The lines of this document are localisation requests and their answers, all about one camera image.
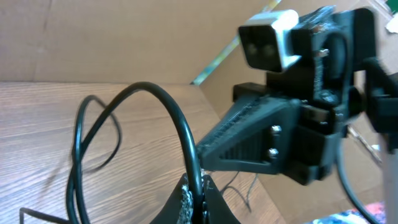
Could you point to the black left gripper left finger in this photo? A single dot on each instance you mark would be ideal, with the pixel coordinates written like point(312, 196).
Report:
point(178, 209)

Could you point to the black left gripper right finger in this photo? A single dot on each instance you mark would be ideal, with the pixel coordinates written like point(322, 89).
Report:
point(215, 209)

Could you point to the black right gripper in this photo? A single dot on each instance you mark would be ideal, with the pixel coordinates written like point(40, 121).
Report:
point(254, 135)

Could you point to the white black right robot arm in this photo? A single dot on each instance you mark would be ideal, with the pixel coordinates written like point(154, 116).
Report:
point(378, 91)

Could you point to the brown cardboard backboard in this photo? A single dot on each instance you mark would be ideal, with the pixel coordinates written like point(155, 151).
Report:
point(55, 53)

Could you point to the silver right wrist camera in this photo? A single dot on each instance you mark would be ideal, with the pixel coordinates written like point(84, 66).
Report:
point(266, 40)

